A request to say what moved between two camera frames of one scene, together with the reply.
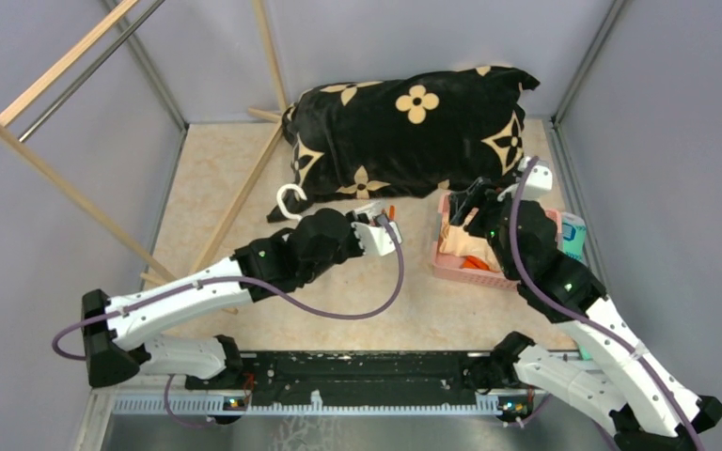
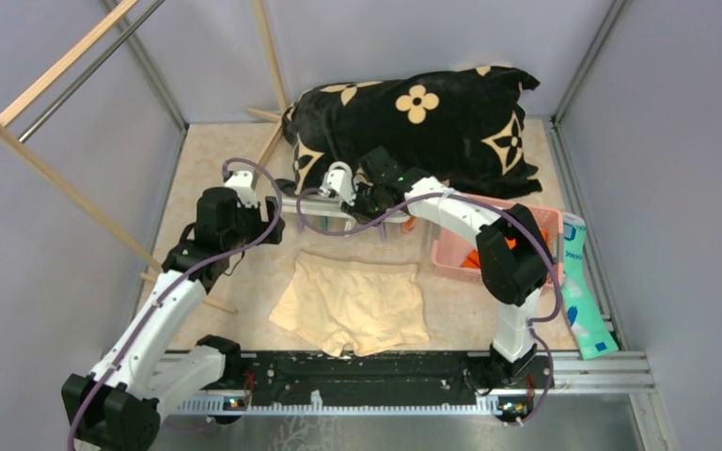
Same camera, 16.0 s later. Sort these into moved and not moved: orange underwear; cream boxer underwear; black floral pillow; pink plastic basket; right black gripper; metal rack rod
Moved: right black gripper; cream boxer underwear
Not moved: metal rack rod; orange underwear; pink plastic basket; black floral pillow
